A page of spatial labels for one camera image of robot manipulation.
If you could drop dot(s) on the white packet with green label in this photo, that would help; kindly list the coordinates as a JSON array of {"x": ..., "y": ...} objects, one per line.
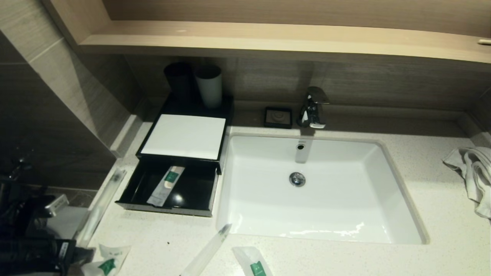
[{"x": 251, "y": 260}]

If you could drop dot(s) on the black amenity box with drawer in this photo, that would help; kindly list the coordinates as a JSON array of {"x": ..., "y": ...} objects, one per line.
[{"x": 195, "y": 188}]

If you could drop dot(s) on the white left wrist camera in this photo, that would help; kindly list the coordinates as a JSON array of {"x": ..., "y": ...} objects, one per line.
[{"x": 56, "y": 205}]

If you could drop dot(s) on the white card sheet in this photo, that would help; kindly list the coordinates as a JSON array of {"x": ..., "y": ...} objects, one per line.
[{"x": 184, "y": 136}]

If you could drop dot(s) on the small white item on shelf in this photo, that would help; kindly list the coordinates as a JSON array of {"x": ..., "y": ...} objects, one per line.
[{"x": 484, "y": 41}]

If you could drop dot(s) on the chrome faucet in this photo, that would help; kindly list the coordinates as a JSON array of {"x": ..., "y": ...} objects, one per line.
[{"x": 312, "y": 103}]

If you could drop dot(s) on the long clear toothbrush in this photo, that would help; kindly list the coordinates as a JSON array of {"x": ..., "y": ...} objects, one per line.
[{"x": 101, "y": 207}]

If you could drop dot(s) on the grey sachet with green label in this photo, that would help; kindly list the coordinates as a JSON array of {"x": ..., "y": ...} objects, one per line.
[{"x": 167, "y": 184}]

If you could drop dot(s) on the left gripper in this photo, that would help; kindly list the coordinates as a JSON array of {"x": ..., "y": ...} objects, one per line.
[{"x": 64, "y": 253}]

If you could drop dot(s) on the black square soap dish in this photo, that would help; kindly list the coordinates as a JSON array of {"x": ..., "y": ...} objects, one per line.
[{"x": 266, "y": 119}]

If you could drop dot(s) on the white crumpled towel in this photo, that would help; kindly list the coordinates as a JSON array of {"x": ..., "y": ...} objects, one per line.
[{"x": 475, "y": 172}]

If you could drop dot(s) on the round grey soap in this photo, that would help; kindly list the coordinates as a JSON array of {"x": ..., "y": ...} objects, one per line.
[{"x": 278, "y": 116}]

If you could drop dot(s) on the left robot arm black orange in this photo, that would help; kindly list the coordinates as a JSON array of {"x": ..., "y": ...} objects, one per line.
[{"x": 23, "y": 245}]

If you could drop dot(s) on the black tapered cup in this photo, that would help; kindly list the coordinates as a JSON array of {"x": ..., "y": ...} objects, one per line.
[{"x": 178, "y": 82}]

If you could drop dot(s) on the chrome shower valve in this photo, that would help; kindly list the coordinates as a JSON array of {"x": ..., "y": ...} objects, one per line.
[{"x": 17, "y": 165}]

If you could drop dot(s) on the white sachet with green print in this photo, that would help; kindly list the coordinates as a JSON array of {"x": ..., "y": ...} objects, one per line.
[{"x": 111, "y": 260}]

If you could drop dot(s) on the white ceramic sink basin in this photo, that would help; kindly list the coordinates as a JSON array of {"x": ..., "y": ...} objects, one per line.
[{"x": 326, "y": 207}]

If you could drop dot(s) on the grey cup with dark rim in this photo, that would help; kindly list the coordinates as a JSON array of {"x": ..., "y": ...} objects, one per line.
[{"x": 210, "y": 92}]

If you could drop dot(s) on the light wooden shelf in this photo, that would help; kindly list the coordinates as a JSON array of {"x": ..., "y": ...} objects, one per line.
[{"x": 268, "y": 38}]

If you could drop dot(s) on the chrome drain stopper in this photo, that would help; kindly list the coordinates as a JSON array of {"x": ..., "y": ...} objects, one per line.
[{"x": 297, "y": 179}]

